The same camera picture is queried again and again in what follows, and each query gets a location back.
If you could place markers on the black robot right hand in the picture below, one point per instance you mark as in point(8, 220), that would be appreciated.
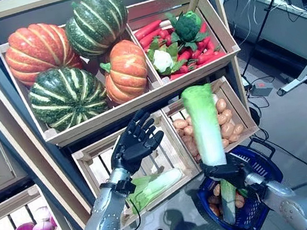
point(233, 172)

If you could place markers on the wooden carrot crate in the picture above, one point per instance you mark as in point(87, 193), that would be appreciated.
point(220, 28)

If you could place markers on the green broccoli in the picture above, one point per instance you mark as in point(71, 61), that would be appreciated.
point(186, 26)

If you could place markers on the black shelf caster wheel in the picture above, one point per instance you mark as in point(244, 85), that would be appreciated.
point(255, 115)

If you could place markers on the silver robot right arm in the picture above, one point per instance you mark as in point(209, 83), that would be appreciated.
point(286, 202)

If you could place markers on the white standing desk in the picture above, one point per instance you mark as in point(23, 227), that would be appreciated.
point(278, 26)

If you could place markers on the wooden pumpkin crate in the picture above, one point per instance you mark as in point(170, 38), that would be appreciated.
point(118, 111)

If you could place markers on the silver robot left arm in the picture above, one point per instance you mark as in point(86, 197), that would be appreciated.
point(104, 213)

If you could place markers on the wooden slatted crate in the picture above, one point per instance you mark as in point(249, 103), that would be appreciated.
point(161, 151)

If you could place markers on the blue plastic shopping basket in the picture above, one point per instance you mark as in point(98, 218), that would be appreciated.
point(250, 215)

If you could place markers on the green white napa cabbage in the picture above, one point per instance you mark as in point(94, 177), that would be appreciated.
point(204, 128)
point(157, 186)
point(229, 204)

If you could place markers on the brown potato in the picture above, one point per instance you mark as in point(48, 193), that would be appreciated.
point(240, 201)
point(179, 132)
point(233, 138)
point(189, 130)
point(238, 129)
point(225, 143)
point(188, 140)
point(222, 119)
point(214, 209)
point(227, 115)
point(180, 124)
point(221, 105)
point(189, 120)
point(192, 149)
point(217, 189)
point(227, 130)

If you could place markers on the large orange pumpkin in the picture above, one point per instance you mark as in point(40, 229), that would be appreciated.
point(38, 51)

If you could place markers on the small orange pumpkin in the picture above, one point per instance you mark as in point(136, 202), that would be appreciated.
point(126, 73)

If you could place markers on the black tripod pole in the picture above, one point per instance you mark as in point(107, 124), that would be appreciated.
point(270, 15)

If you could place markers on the large green striped pumpkin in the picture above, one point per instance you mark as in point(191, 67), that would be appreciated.
point(68, 98)

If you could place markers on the wooden potato crate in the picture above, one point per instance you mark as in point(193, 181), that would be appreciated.
point(239, 103)

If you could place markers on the grey power box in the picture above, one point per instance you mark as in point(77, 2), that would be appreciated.
point(261, 89)

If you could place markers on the white cauliflower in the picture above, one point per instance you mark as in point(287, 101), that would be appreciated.
point(163, 59)

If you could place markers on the wooden side display shelf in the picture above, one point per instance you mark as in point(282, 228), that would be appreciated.
point(9, 169)

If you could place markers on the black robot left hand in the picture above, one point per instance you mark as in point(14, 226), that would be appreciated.
point(129, 149)

